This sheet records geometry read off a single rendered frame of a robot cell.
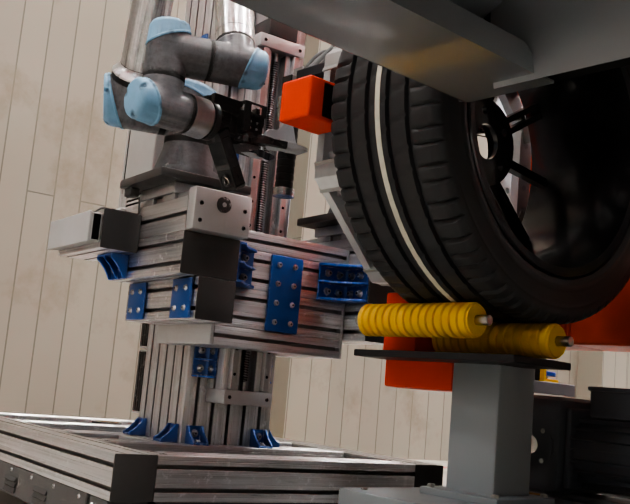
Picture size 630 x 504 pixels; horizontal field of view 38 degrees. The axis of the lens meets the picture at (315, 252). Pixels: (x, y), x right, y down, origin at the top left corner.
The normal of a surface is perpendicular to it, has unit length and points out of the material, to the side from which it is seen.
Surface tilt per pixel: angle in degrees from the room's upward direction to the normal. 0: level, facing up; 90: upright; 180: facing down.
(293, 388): 90
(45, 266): 90
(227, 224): 90
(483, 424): 90
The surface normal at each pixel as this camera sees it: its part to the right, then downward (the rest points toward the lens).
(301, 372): 0.57, -0.07
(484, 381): -0.74, -0.17
